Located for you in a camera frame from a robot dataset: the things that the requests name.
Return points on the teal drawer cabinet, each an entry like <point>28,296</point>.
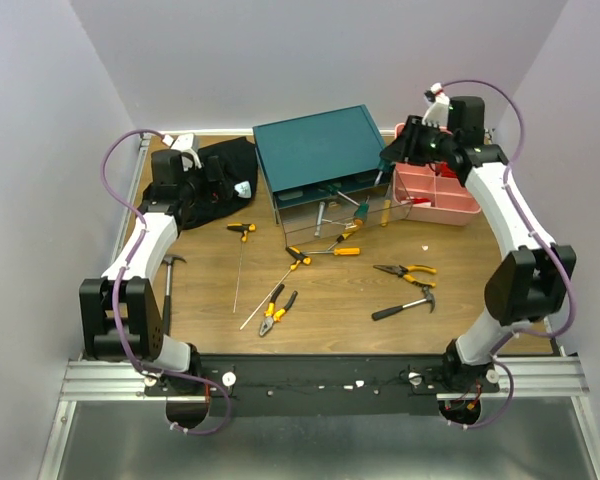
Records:
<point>310,158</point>

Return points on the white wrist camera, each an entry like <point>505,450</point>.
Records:
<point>437,112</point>
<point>188,145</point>

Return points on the yellow black combination pliers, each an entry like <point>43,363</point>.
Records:
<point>272,314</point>

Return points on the red block middle compartment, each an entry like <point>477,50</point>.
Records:
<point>445,171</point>

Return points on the yellow long nose pliers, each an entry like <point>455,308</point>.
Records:
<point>407,273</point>

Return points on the yellow black T-handle long driver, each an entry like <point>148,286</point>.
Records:
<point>244,229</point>

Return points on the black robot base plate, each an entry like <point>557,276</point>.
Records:
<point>328,384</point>

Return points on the pink compartment tray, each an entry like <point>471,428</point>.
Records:
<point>452,203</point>

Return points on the yellow black long rod driver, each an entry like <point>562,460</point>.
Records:
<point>299,258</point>

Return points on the silver T-handle wrench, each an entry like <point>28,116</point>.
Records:
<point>331,215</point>

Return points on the green screwdriver long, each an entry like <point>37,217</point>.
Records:
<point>340,192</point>

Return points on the black cloth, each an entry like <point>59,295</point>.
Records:
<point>184,195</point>

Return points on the red white item lower compartment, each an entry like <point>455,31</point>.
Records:
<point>419,201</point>

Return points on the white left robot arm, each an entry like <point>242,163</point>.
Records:
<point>120,316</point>

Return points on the green screwdriver short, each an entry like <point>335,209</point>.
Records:
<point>361,214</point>

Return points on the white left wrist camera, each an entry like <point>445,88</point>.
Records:
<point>188,145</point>

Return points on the clear drawer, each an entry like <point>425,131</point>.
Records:
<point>298,219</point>

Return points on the yellow screwdriver small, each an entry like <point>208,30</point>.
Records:
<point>347,251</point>

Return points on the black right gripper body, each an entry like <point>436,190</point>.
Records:
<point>412,141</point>

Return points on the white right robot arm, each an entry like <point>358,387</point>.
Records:
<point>530,282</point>

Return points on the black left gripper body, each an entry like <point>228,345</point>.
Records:
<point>216,189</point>

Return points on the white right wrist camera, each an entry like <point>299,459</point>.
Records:
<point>437,112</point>

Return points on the yellow screwdriver large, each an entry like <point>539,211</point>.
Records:
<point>342,237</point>

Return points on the small green screwdriver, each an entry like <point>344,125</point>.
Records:
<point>382,168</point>

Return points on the black handled claw hammer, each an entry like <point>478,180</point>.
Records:
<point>427,299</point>

